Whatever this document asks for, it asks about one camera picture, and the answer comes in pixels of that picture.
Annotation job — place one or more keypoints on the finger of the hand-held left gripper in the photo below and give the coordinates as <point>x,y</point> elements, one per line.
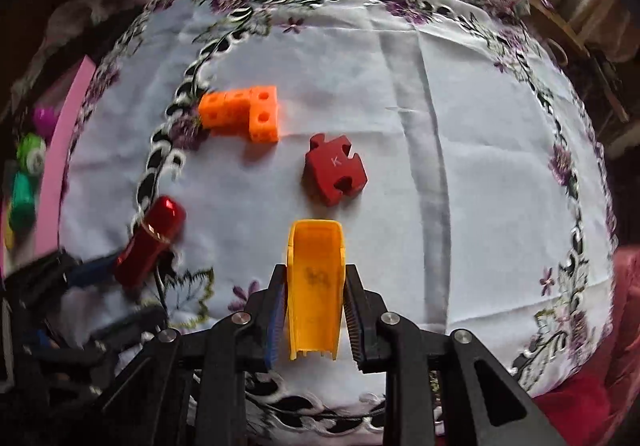
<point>92,271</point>
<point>130,323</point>

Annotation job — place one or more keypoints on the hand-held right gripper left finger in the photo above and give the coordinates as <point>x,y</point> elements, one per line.
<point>272,331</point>

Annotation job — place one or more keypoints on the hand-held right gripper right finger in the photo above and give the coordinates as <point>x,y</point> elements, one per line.
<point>352,326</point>

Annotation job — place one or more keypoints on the yellow plastic chute piece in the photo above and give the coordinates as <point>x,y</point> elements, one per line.
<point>315,276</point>

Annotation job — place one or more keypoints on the red metallic cylinder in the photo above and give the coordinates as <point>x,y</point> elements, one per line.
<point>150,236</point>

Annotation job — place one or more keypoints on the teal plastic spool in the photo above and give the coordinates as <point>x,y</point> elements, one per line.
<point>22,201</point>

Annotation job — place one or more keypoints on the pink storage box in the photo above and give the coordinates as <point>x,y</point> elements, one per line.
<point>60,151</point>

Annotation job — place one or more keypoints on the green round plastic toy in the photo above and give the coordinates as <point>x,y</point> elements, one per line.
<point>31,154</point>

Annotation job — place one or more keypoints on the red puzzle piece block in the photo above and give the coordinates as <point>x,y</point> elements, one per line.
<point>332,176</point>

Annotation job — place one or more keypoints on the purple plastic toy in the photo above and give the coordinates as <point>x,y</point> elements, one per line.
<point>45,120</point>

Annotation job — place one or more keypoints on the white embroidered floral tablecloth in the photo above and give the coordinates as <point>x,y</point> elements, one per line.
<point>450,176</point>

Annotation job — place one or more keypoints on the orange linked cube blocks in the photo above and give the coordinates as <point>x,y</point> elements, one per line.
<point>260,121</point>

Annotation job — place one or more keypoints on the red cloth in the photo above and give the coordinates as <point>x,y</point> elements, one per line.
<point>600,376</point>

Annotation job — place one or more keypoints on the wooden furniture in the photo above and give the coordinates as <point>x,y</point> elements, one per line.
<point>595,61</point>

